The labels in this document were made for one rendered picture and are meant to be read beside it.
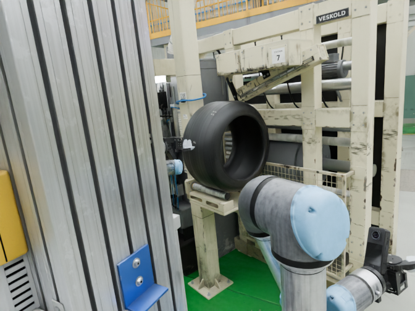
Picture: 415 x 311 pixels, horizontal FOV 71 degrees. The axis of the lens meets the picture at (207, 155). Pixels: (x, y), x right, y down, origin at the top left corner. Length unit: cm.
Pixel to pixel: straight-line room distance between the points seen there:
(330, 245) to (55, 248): 42
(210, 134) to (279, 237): 116
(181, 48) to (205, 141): 71
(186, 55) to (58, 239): 171
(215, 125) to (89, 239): 126
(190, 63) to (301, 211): 166
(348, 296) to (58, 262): 59
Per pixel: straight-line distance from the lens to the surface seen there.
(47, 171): 44
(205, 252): 236
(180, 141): 160
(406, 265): 93
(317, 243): 52
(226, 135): 238
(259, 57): 190
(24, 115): 43
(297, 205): 52
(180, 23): 207
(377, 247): 89
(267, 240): 70
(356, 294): 80
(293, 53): 181
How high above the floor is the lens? 155
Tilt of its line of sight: 13 degrees down
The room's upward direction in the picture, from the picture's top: 6 degrees counter-clockwise
